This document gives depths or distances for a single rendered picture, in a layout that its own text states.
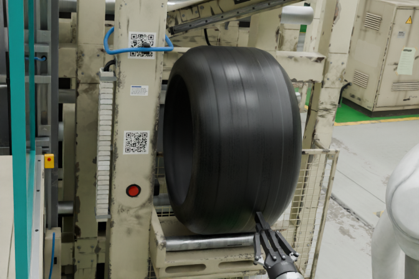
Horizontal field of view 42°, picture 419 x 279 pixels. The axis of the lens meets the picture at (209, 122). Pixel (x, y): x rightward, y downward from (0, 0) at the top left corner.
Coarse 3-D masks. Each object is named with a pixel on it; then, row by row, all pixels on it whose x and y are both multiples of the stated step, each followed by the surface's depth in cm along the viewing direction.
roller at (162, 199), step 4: (156, 196) 193; (160, 196) 194; (164, 196) 194; (156, 200) 193; (160, 200) 193; (164, 200) 194; (168, 200) 194; (156, 204) 193; (160, 204) 194; (164, 204) 194; (168, 204) 195
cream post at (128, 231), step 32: (128, 0) 145; (160, 0) 147; (128, 32) 148; (160, 32) 151; (128, 64) 151; (160, 64) 154; (128, 96) 155; (160, 96) 158; (128, 128) 158; (128, 160) 162; (128, 192) 166; (128, 224) 170; (128, 256) 174
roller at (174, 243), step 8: (248, 232) 176; (168, 240) 168; (176, 240) 168; (184, 240) 169; (192, 240) 170; (200, 240) 170; (208, 240) 171; (216, 240) 172; (224, 240) 172; (232, 240) 173; (240, 240) 174; (248, 240) 175; (168, 248) 168; (176, 248) 168; (184, 248) 169; (192, 248) 170; (200, 248) 171
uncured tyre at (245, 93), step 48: (192, 48) 171; (240, 48) 169; (192, 96) 155; (240, 96) 150; (288, 96) 155; (192, 144) 203; (240, 144) 147; (288, 144) 152; (192, 192) 156; (240, 192) 151; (288, 192) 156
